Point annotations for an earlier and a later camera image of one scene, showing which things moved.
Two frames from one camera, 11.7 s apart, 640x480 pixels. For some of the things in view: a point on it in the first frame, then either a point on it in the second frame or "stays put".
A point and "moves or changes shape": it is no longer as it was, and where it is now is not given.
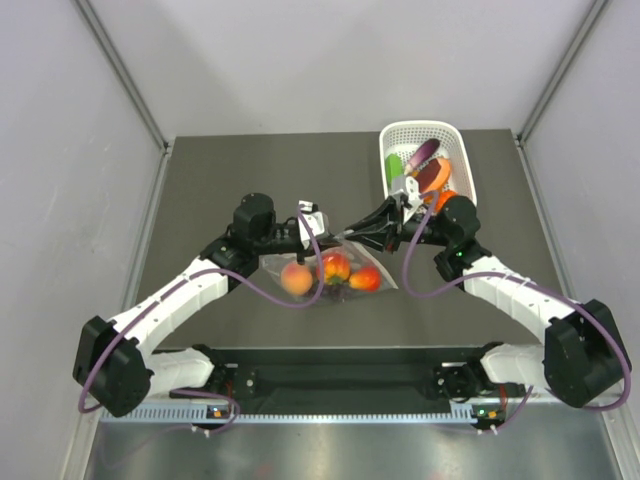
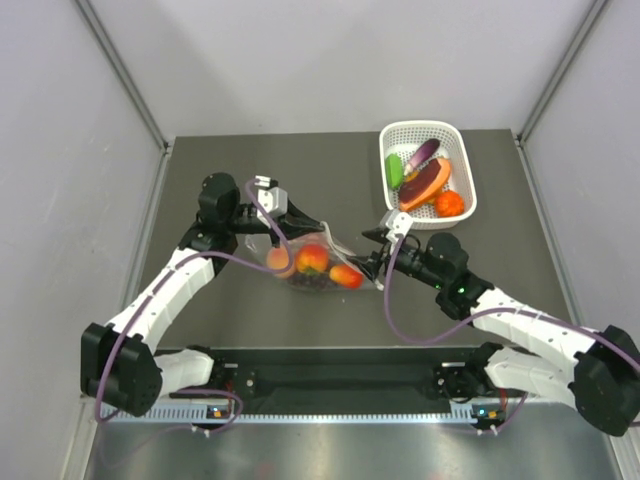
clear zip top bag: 343,269 moves or changes shape
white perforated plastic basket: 404,136 stays put
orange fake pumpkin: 441,197 stays put
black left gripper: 332,241 to 295,223
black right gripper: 390,212 to 372,264
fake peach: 296,279 to 277,258
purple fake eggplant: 427,149 stays put
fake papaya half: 434,176 stays put
